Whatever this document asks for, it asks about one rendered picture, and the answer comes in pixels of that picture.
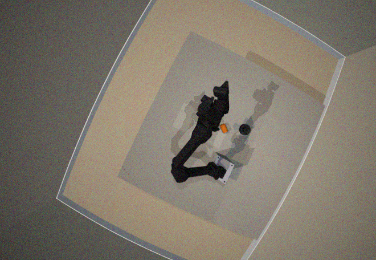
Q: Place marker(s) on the orange cylinder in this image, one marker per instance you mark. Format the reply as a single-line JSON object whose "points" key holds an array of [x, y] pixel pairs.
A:
{"points": [[223, 128]]}

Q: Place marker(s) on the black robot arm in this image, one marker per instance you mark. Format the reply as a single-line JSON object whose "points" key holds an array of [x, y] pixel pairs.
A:
{"points": [[208, 121]]}

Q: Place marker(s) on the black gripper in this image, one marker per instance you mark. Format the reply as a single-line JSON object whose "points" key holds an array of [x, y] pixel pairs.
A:
{"points": [[221, 105]]}

